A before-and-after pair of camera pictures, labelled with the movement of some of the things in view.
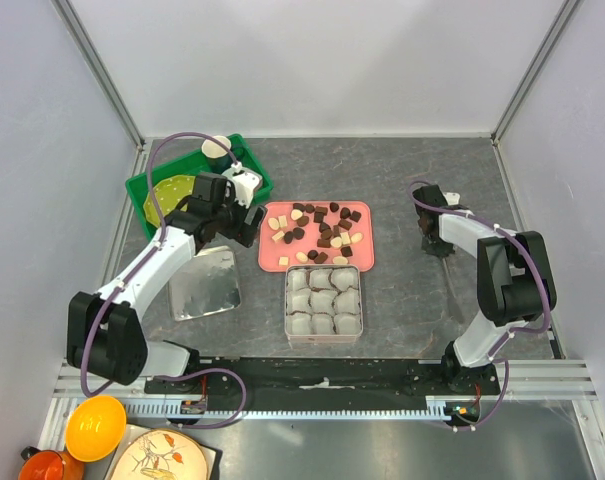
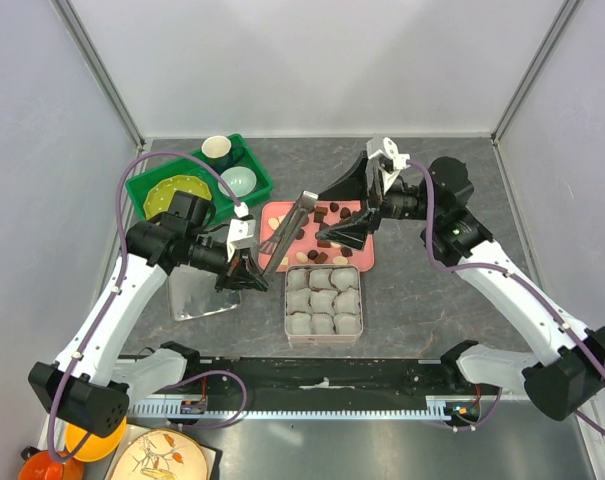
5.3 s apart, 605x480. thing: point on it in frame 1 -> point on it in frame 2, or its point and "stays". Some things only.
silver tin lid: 207,284 stays
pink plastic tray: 317,233 stays
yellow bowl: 95,428 stays
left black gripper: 242,232 -> 240,274
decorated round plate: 161,454 stays
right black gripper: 438,250 -> 354,186
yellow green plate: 168,194 stays
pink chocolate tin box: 323,304 stays
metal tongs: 452,293 -> 277,245
